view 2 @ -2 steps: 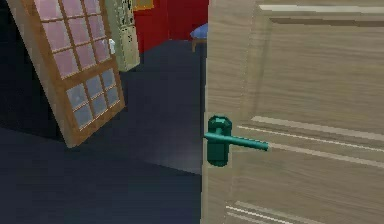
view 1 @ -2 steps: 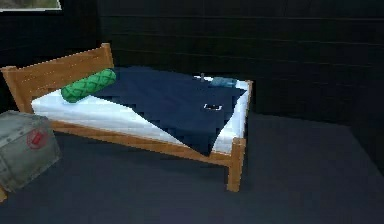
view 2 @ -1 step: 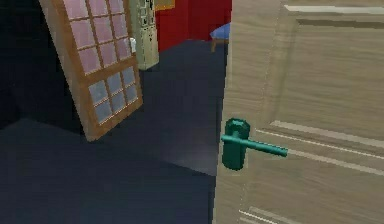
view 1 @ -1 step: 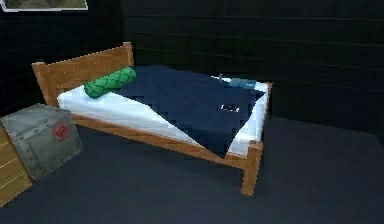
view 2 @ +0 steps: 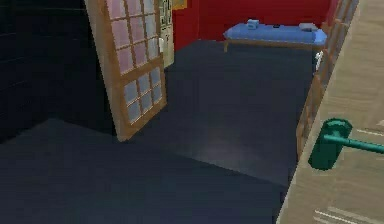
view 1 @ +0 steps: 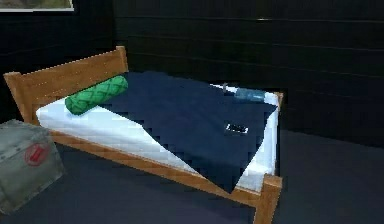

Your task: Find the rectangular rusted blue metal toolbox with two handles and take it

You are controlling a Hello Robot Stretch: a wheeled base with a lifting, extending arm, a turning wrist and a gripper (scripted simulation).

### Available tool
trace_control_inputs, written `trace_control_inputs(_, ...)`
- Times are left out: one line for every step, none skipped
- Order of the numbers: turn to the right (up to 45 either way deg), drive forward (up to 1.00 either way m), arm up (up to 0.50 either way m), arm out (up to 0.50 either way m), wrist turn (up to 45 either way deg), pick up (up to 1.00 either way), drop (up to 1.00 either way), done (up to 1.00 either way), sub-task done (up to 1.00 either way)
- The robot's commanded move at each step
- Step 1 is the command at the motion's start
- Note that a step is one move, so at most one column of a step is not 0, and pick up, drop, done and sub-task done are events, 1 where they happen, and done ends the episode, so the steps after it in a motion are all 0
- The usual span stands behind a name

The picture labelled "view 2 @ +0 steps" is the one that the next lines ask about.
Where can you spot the yellow framed picture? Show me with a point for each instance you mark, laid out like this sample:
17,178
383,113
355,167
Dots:
179,4

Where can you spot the pale blue box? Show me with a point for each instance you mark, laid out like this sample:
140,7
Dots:
253,24

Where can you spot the pale panelled cupboard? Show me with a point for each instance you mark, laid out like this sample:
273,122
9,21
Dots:
166,33

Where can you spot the wooden glass-paned room door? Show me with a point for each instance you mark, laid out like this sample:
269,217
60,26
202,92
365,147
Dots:
135,66
325,63

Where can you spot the pale wooden room door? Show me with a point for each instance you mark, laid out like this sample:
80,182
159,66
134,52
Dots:
346,140

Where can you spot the grey pillow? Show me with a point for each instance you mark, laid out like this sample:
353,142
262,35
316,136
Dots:
308,26

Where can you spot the blue bed with wooden frame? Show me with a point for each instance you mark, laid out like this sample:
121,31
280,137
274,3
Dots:
276,35

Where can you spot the small black object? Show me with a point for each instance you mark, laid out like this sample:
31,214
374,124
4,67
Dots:
276,26

